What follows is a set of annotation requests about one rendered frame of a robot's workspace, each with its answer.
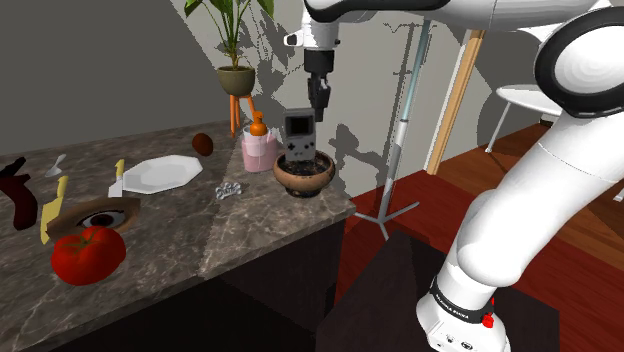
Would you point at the brown bowl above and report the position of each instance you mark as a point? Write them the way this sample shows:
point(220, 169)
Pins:
point(302, 181)

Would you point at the silver bone-shaped object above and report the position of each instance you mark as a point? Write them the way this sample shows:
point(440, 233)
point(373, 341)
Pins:
point(228, 190)

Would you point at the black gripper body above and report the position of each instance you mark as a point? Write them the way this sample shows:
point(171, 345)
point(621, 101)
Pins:
point(319, 61)

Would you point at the grey handheld game console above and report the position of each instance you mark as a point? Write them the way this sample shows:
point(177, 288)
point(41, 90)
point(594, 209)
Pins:
point(299, 141)

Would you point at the white plate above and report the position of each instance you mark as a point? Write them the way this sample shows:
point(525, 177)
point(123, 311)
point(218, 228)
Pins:
point(163, 174)

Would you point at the brown egg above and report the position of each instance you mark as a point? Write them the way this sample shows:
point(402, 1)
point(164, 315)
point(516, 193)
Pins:
point(202, 144)

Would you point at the wooden post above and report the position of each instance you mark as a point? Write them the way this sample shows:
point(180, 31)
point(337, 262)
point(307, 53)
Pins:
point(453, 102)

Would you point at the white chair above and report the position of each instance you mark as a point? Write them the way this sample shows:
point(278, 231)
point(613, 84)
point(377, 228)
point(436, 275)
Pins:
point(524, 97)

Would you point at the yellow flat utensil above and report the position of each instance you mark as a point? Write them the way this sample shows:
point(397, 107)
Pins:
point(50, 210)

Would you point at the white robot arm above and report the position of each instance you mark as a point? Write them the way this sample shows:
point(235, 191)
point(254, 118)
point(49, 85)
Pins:
point(526, 195)

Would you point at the red tomato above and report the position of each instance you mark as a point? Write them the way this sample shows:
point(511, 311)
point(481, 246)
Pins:
point(88, 258)

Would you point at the dark red curved object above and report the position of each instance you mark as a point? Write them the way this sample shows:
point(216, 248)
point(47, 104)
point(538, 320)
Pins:
point(23, 204)

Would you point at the grey floor lamp stand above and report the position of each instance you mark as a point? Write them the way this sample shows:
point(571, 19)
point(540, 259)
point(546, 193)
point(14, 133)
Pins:
point(400, 131)

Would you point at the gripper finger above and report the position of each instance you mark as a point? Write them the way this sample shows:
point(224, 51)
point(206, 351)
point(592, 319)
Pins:
point(324, 100)
point(311, 92)

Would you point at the pink soap dispenser orange pump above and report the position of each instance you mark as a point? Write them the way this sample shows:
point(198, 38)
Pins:
point(260, 153)

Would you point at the dark counter cabinet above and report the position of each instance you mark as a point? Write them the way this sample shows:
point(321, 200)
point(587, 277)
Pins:
point(282, 273)

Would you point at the dark robot stand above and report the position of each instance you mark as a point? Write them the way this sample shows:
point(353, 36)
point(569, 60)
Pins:
point(380, 297)

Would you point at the potted plant on orange stand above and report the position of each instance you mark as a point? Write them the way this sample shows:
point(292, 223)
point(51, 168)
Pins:
point(236, 80)

